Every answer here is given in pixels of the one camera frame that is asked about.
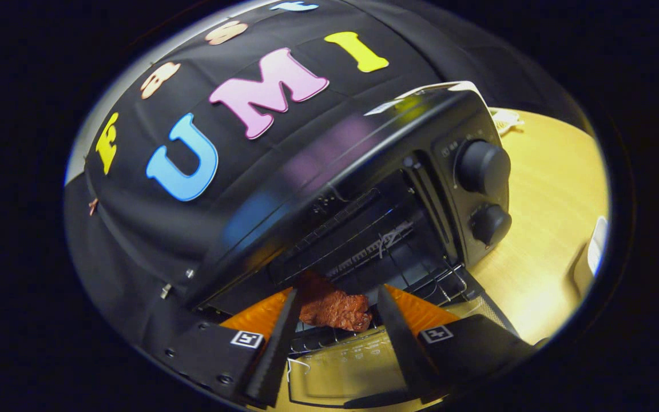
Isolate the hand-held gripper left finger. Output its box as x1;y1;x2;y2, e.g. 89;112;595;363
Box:
161;286;301;408

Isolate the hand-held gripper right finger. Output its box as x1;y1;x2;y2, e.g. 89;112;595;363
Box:
376;284;549;404

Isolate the red meat piece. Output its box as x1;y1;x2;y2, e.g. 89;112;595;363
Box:
298;271;374;332

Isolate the black toaster oven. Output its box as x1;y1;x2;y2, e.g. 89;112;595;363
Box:
184;86;520;410

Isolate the white pop-up toaster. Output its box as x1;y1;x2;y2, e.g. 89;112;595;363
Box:
395;81;525;135

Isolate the white rectangular plate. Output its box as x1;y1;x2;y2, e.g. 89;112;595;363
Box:
586;216;609;276

